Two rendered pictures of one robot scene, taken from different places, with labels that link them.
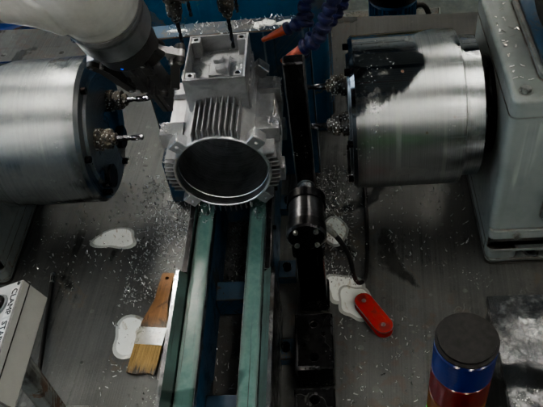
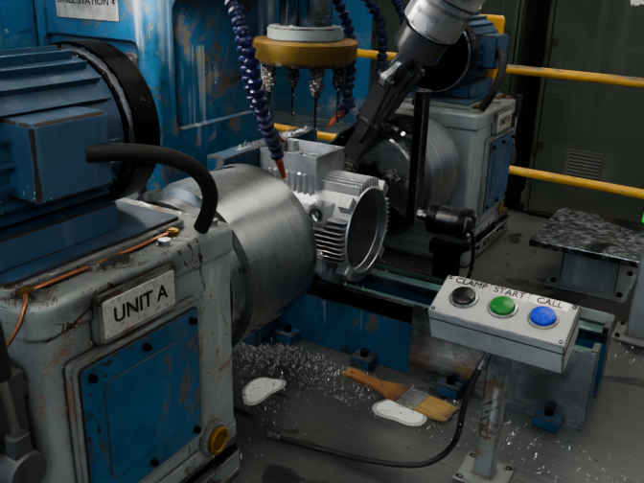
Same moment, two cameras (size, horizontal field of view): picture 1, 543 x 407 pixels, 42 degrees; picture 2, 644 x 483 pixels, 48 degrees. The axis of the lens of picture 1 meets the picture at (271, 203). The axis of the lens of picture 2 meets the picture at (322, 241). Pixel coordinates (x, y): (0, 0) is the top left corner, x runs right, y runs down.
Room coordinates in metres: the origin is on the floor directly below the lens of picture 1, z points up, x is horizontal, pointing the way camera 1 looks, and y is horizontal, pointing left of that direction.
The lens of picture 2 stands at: (0.44, 1.22, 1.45)
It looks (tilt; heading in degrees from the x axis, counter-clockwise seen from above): 21 degrees down; 292
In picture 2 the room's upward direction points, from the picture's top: 2 degrees clockwise
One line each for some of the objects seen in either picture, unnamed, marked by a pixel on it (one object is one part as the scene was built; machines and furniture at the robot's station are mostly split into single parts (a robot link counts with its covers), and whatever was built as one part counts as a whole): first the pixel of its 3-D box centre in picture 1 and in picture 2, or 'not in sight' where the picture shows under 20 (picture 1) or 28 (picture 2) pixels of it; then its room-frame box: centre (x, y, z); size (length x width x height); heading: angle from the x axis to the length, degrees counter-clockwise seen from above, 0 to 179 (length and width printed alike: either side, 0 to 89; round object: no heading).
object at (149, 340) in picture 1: (155, 321); (397, 392); (0.69, 0.23, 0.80); 0.21 x 0.05 x 0.01; 165
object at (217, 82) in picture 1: (220, 73); (302, 166); (0.95, 0.05, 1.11); 0.12 x 0.11 x 0.07; 171
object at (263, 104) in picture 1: (227, 132); (319, 219); (0.91, 0.06, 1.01); 0.20 x 0.19 x 0.19; 171
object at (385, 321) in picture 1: (373, 315); not in sight; (0.63, -0.14, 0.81); 0.09 x 0.03 x 0.02; 22
